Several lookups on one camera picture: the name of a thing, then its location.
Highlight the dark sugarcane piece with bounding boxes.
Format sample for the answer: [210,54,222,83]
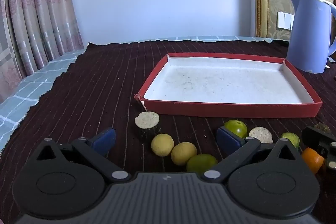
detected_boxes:
[314,123,332,134]

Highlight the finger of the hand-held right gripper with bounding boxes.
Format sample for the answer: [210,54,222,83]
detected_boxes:
[302,126,336,172]

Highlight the red cardboard tray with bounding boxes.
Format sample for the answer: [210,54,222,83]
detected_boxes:
[134,52,323,119]

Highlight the yellow round lemon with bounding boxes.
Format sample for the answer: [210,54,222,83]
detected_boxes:
[171,142,197,165]
[151,133,175,157]

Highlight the orange mandarin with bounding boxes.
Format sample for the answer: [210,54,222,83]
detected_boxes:
[301,147,324,175]

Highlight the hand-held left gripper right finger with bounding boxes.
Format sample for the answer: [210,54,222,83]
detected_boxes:
[203,126,302,184]

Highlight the blue electric kettle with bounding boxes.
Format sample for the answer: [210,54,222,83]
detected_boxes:
[286,0,336,74]

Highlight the cut cucumber piece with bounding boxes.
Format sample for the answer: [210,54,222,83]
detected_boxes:
[248,126,273,144]
[135,111,162,144]

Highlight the white wall switch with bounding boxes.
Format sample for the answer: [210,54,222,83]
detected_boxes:
[277,11,294,30]

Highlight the dark striped cloth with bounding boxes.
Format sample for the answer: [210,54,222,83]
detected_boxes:
[0,39,336,224]

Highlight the yellow-green lime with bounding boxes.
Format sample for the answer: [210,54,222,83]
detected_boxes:
[224,120,248,138]

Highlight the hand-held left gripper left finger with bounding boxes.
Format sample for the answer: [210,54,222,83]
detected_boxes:
[35,128,132,183]

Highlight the green cucumber piece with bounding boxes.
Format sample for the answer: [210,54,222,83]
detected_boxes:
[281,132,300,148]

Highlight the dark green mandarin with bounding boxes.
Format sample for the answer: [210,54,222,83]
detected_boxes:
[186,154,219,174]

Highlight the pink patterned curtain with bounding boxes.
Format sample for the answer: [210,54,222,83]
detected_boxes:
[0,0,84,104]

